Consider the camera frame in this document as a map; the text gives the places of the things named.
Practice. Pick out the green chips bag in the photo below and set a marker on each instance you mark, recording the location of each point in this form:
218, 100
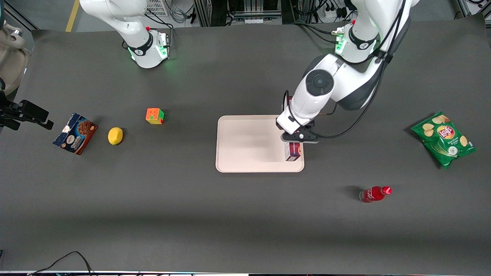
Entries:
441, 142

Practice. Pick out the white vented box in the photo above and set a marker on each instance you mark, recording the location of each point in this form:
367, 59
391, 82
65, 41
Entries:
157, 7

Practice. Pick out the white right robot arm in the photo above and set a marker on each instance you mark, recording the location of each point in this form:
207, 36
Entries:
145, 53

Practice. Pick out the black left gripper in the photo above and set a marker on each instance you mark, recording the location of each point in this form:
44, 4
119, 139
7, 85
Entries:
309, 127

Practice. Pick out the colourful puzzle cube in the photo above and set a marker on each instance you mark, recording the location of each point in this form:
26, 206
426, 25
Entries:
155, 116

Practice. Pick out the yellow lemon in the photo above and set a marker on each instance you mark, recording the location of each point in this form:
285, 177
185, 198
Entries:
115, 136

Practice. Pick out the beige plastic tray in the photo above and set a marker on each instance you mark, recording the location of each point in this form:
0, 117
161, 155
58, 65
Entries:
245, 142

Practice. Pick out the white power strip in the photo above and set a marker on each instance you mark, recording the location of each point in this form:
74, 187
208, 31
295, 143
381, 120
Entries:
330, 14

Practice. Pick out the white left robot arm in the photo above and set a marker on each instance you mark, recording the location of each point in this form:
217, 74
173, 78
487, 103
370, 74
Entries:
326, 84

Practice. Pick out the blue brown cookie box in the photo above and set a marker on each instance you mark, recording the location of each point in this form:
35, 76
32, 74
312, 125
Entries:
74, 134

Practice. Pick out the red cookie box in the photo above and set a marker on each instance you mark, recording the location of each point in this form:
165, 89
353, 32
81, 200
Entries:
293, 151

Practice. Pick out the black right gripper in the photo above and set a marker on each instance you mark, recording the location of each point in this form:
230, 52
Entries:
20, 110

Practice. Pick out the red soda bottle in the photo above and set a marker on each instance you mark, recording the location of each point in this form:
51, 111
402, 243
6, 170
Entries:
373, 194

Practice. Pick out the metal equipment rack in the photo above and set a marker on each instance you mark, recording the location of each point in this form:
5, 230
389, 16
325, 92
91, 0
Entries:
238, 9

